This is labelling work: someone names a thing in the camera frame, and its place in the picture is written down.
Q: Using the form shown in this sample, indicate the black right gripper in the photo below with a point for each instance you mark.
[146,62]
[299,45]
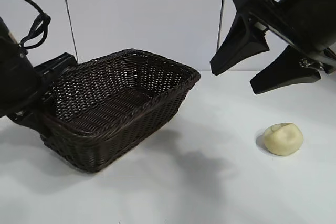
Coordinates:
[304,19]

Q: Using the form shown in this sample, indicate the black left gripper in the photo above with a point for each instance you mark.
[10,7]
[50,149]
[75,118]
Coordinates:
[15,77]

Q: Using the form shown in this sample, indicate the dark brown wicker basket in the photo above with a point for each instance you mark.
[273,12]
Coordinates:
[118,103]

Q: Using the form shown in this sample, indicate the pale yellow egg yolk pastry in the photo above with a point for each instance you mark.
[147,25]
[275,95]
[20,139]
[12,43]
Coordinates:
[283,140]

